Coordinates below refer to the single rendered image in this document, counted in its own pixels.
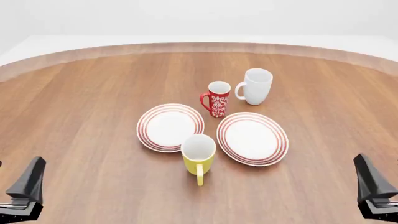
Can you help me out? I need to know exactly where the white plate with red rings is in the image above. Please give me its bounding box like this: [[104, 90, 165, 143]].
[[136, 103, 205, 153], [216, 111, 290, 167]]

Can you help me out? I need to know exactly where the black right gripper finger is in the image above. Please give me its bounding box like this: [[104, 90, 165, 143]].
[[353, 153, 398, 203]]

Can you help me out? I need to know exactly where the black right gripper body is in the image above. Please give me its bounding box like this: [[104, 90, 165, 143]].
[[357, 197, 398, 222]]

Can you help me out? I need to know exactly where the yellow and white mug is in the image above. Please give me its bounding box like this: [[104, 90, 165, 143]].
[[180, 133, 217, 187]]

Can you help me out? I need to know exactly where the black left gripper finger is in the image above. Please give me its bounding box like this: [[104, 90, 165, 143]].
[[5, 156, 47, 205]]

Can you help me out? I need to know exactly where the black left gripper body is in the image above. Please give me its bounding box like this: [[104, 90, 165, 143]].
[[0, 197, 44, 224]]

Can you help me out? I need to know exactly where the red patterned tall mug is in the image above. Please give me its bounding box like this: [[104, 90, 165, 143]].
[[200, 80, 232, 118]]

